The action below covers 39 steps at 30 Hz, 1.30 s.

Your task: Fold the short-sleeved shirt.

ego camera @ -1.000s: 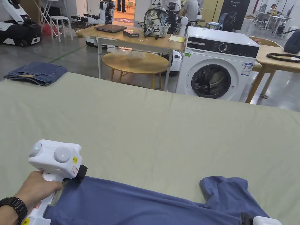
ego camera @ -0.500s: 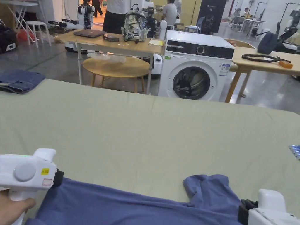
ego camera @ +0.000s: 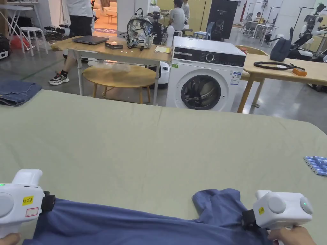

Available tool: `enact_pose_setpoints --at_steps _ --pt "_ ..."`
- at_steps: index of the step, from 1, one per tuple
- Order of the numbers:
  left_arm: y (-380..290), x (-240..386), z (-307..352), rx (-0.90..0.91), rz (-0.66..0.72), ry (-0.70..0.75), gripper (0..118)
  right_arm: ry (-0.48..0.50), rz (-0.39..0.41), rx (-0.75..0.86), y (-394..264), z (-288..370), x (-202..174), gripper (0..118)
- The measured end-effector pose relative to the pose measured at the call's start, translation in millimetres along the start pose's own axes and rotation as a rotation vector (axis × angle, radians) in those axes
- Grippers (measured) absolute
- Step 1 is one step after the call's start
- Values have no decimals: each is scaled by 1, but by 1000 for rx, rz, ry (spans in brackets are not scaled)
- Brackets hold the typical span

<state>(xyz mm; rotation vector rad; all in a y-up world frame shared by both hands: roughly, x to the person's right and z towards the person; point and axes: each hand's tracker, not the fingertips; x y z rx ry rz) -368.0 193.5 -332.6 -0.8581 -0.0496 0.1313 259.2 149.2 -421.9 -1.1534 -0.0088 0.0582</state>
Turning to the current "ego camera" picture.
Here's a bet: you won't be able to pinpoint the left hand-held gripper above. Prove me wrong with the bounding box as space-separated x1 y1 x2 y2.
0 169 56 239

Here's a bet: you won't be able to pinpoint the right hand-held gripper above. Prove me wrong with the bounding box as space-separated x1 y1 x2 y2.
241 189 313 237

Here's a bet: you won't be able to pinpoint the dark blue shirt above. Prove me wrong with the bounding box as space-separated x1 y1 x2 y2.
22 188 272 245

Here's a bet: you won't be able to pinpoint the person's right hand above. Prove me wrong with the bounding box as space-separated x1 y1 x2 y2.
267 226 318 245

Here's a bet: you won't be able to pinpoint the person's left hand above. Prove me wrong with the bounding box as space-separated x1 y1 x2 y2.
0 233 21 245

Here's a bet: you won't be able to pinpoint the pack of blue cylinders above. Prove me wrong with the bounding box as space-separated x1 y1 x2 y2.
303 155 327 177

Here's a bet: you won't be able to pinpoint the folded blue jeans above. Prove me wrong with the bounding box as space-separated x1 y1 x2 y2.
0 80 42 107

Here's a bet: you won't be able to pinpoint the wooden table with dark bag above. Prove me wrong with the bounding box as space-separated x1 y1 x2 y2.
237 37 327 114

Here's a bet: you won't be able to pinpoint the bed with pale green sheet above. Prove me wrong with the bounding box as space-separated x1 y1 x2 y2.
0 89 327 245

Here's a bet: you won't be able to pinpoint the white washing machine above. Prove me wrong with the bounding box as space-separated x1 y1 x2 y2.
165 36 247 113

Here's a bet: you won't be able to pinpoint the round low wooden table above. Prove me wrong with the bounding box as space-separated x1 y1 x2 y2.
82 65 157 104

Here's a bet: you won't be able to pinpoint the white round stool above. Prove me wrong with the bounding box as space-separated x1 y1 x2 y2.
19 26 49 57

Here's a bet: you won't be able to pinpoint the wooden table with backpack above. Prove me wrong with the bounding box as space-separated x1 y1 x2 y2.
50 8 172 106

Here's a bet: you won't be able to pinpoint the white humanoid robot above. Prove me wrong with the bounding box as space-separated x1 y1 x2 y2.
291 2 327 63

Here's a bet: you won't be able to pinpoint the white and black robot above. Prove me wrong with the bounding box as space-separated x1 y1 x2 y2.
152 11 175 90

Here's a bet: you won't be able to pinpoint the white folding table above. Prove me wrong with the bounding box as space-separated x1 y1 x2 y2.
0 4 42 53

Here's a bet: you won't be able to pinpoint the pale blue chair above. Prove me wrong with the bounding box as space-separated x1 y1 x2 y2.
193 21 216 41

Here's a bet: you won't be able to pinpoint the black banner stand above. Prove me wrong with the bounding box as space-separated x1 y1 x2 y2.
206 0 234 42

